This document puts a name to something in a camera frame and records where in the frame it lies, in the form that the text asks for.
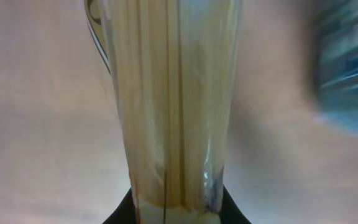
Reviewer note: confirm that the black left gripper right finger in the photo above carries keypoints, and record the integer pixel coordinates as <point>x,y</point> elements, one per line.
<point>230,213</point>

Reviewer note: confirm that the red spaghetti packet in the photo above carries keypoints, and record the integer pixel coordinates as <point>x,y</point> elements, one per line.
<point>172,66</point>

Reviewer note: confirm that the grey plastic basket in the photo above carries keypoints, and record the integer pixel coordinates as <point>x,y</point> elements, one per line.
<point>335,79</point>

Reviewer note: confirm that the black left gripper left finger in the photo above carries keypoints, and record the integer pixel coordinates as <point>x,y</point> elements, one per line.
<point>125,212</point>

